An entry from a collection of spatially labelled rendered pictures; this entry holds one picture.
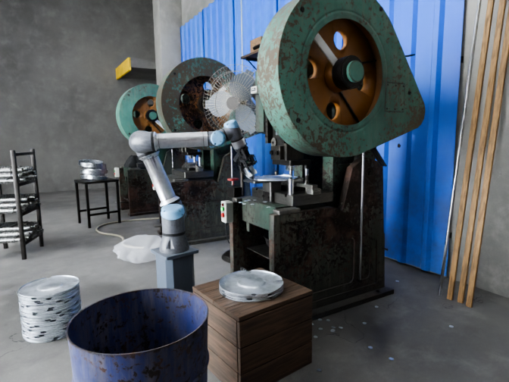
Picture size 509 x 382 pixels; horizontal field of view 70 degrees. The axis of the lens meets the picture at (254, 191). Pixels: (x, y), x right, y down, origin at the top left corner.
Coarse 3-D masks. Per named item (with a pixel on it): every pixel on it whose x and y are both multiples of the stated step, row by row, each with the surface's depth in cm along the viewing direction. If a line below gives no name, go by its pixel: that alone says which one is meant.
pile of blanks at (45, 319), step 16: (32, 304) 184; (48, 304) 187; (64, 304) 190; (80, 304) 203; (32, 320) 185; (48, 320) 187; (64, 320) 191; (32, 336) 187; (48, 336) 187; (64, 336) 192
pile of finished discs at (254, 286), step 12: (228, 276) 173; (240, 276) 172; (252, 276) 172; (264, 276) 172; (276, 276) 172; (228, 288) 159; (240, 288) 159; (252, 288) 158; (264, 288) 158; (276, 288) 158; (240, 300) 152; (252, 300) 152; (264, 300) 152
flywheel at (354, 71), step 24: (336, 24) 181; (360, 24) 186; (312, 48) 175; (336, 48) 182; (360, 48) 190; (336, 72) 174; (360, 72) 174; (312, 96) 178; (336, 96) 186; (360, 96) 194; (336, 120) 188; (360, 120) 196
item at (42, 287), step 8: (40, 280) 206; (48, 280) 205; (56, 280) 205; (64, 280) 205; (72, 280) 205; (24, 288) 195; (32, 288) 195; (40, 288) 193; (48, 288) 193; (56, 288) 194; (64, 288) 195; (72, 288) 194; (24, 296) 184; (32, 296) 183; (40, 296) 184
